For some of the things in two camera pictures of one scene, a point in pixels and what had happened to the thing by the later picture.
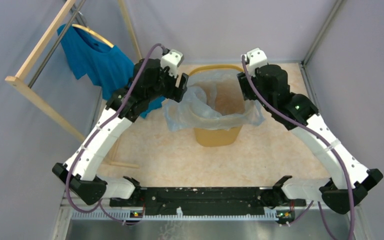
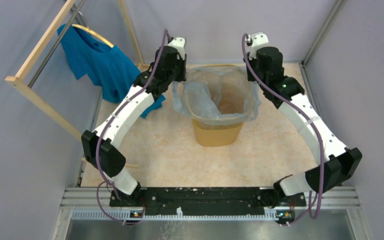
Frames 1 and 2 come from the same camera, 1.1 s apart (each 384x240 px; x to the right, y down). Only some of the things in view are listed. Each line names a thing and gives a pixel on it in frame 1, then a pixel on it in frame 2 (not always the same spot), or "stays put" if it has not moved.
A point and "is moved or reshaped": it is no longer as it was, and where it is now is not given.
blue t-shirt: (110, 69) stays put
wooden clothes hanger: (94, 33) stays put
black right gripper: (245, 85) → (250, 77)
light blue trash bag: (213, 98) is moved or reshaped
